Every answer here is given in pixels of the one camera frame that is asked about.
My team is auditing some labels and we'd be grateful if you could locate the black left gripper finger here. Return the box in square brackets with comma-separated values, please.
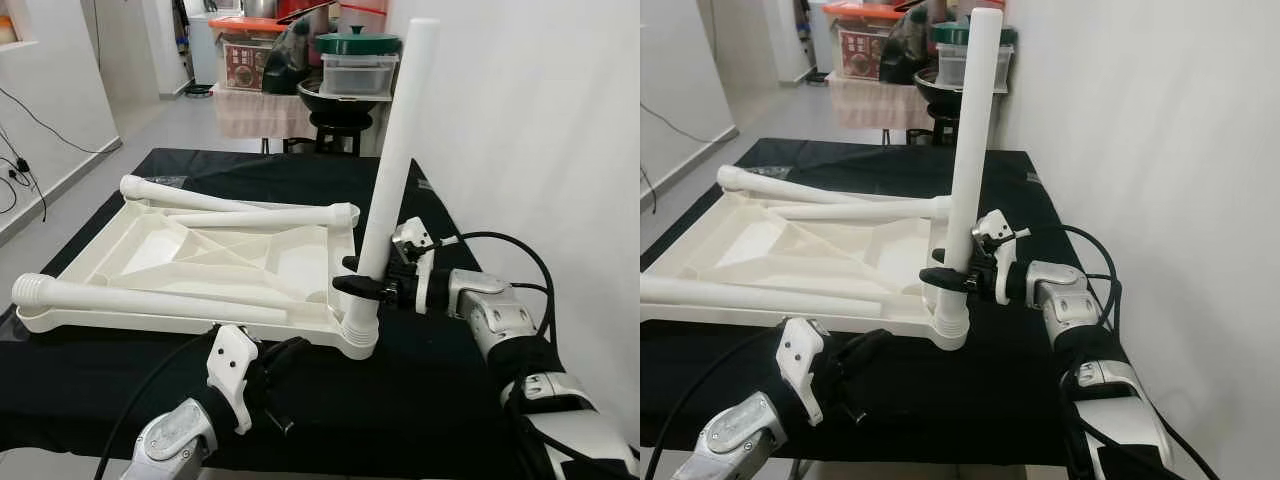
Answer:
[840, 328, 896, 369]
[268, 336, 314, 371]

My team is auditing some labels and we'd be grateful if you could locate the white plastic children table top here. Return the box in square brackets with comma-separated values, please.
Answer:
[640, 190, 971, 351]
[15, 192, 381, 361]

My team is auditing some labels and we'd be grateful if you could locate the black tablecloth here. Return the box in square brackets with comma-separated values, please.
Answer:
[0, 148, 546, 476]
[640, 138, 1076, 469]

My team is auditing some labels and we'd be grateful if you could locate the beige cloth covered side table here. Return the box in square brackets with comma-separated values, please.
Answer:
[212, 85, 316, 141]
[828, 72, 936, 131]

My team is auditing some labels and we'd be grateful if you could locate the clear container green lid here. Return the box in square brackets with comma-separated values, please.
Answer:
[932, 20, 1016, 93]
[315, 30, 403, 99]

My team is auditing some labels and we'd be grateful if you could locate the black bag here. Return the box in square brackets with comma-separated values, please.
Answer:
[880, 8, 941, 86]
[262, 22, 326, 96]

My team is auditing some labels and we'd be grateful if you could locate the orange lid storage box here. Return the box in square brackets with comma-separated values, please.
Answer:
[822, 0, 901, 81]
[208, 15, 276, 93]

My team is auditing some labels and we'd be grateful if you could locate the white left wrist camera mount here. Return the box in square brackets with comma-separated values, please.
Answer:
[205, 324, 261, 437]
[775, 318, 829, 428]

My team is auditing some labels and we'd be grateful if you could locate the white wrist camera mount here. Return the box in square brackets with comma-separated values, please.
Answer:
[972, 208, 1031, 304]
[390, 217, 443, 313]
[205, 324, 261, 437]
[775, 318, 829, 428]

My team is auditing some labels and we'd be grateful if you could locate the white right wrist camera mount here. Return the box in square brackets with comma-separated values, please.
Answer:
[390, 217, 443, 313]
[972, 208, 1031, 304]

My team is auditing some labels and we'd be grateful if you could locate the black wall cable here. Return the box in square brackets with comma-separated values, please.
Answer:
[0, 150, 48, 223]
[640, 100, 739, 143]
[0, 86, 106, 156]

